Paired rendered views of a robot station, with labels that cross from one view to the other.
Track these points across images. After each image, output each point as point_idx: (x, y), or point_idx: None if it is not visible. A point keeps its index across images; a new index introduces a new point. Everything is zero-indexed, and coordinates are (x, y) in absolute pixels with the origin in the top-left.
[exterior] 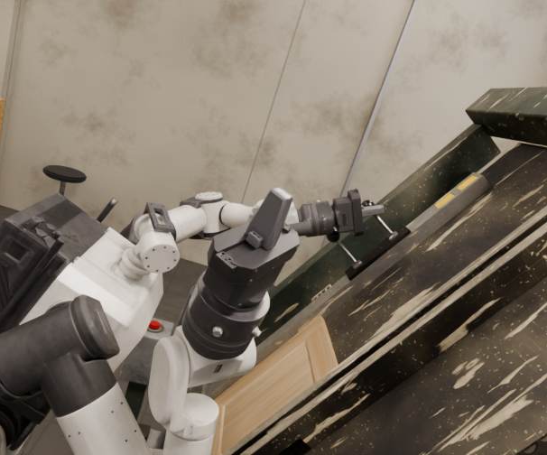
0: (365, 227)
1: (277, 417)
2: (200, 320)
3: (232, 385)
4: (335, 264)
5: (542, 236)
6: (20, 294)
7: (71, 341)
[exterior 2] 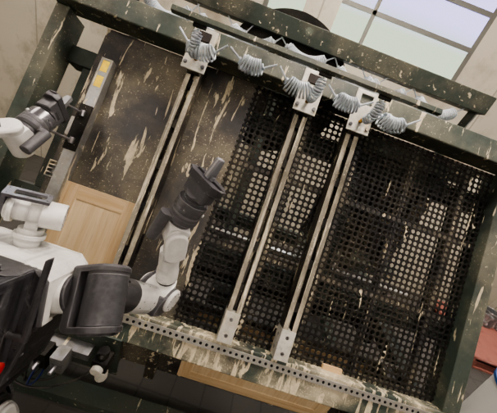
0: (30, 106)
1: (127, 236)
2: (198, 217)
3: None
4: None
5: (188, 106)
6: (36, 313)
7: (127, 280)
